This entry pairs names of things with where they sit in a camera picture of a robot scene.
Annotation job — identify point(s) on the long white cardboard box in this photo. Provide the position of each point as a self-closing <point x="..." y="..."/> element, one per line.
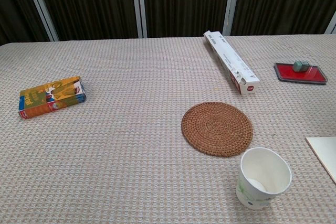
<point x="231" y="61"/>

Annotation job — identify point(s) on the white partition post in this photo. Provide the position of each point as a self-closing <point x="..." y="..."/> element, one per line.
<point x="331" y="26"/>
<point x="42" y="6"/>
<point x="139" y="6"/>
<point x="231" y="6"/>

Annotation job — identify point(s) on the beige woven tablecloth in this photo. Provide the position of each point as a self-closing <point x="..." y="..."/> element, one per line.
<point x="126" y="140"/>

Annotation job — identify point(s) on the red stamp pad tray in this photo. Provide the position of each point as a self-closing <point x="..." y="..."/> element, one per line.
<point x="296" y="75"/>

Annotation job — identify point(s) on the white paper cup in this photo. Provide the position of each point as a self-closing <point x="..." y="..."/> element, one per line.
<point x="260" y="182"/>

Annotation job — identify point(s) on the black curtain panel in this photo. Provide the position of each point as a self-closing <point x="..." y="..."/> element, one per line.
<point x="283" y="1"/>
<point x="186" y="3"/>
<point x="89" y="3"/>
<point x="15" y="6"/>

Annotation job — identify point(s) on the small green grey block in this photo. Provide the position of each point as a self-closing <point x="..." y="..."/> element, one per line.
<point x="300" y="66"/>

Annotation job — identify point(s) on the cream flat square board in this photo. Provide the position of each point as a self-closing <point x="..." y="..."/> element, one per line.
<point x="324" y="153"/>

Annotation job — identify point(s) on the orange yellow printed carton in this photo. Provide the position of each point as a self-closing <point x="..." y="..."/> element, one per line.
<point x="50" y="100"/>

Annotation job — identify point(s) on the brown woven coaster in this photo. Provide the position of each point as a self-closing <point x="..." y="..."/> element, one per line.
<point x="216" y="128"/>

